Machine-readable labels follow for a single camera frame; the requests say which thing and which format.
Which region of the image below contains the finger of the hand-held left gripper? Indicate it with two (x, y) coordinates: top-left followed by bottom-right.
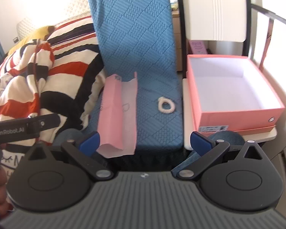
(26, 113), (61, 134)

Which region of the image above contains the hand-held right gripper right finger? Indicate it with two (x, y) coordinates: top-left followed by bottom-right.
(171, 131), (264, 181)

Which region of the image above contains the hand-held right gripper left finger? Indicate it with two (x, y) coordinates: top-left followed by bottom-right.
(26, 131), (115, 182)

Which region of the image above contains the white fuzzy hair tie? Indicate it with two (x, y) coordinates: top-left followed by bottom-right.
(157, 97), (176, 112)

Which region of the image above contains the pink cardboard box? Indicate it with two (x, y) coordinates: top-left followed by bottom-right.
(186, 54), (286, 132)

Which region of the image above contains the red black striped blanket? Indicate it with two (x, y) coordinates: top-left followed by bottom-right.
(0, 15), (108, 180)

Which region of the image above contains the yellow pillow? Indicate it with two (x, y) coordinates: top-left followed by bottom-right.
(8, 26), (56, 54)

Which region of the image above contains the purple booklet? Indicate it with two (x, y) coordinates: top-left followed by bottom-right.
(189, 40), (208, 55)

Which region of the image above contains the blue textured mat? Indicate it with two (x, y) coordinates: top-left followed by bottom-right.
(86, 0), (184, 152)

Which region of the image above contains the white quilted headboard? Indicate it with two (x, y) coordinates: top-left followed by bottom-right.
(16, 0), (91, 41)

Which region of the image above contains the white chair back panel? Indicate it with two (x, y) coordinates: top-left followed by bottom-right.
(181, 0), (247, 43)

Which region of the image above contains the black curved bar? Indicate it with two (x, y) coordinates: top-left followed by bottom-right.
(250, 3), (286, 32)

